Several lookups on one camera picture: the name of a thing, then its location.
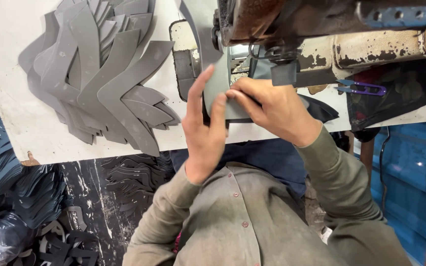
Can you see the person's right hand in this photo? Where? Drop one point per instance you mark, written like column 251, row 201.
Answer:
column 283, row 111

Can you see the person's left hand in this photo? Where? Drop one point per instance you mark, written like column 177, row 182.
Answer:
column 202, row 140

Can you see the grey curved shoe piece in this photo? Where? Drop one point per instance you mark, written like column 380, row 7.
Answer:
column 218, row 75

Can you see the black sewn fabric pieces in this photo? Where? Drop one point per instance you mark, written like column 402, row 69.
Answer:
column 322, row 111

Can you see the dark blue lap cloth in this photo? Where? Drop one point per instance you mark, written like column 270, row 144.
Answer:
column 272, row 159

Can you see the stack of dark shaped cutouts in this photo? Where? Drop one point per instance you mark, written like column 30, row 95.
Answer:
column 139, row 181

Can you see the purple thread snips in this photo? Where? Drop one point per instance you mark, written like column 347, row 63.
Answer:
column 364, row 88

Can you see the person's olive button shirt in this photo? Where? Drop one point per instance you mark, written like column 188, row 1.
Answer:
column 235, row 221

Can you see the worn cream sewing machine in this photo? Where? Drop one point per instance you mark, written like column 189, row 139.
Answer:
column 364, row 48

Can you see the black crumpled bag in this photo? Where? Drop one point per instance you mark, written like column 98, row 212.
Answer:
column 401, row 92

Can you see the pile of grey cut panels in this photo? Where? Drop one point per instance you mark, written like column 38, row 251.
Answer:
column 98, row 74

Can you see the blue plastic crate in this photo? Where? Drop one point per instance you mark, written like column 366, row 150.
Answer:
column 416, row 177

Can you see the heap of dark floor cutouts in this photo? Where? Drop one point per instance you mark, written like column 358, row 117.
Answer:
column 31, row 192

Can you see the clear plastic bag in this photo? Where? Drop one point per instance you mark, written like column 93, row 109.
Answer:
column 2, row 236

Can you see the blue perforated metal bracket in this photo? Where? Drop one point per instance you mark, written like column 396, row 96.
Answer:
column 398, row 16

